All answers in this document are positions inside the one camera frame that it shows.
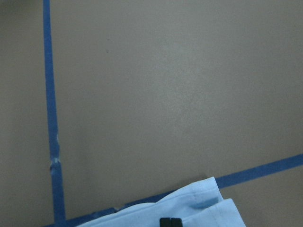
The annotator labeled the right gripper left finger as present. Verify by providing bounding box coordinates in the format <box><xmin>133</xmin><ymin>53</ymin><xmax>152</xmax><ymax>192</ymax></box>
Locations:
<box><xmin>160</xmin><ymin>218</ymin><xmax>170</xmax><ymax>227</ymax></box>

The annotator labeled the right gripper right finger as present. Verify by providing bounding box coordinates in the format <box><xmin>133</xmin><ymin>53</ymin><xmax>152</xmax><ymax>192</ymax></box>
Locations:
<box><xmin>170</xmin><ymin>218</ymin><xmax>183</xmax><ymax>227</ymax></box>

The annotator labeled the light blue t-shirt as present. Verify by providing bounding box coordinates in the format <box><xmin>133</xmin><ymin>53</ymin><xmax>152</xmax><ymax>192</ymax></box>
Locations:
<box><xmin>83</xmin><ymin>177</ymin><xmax>245</xmax><ymax>227</ymax></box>

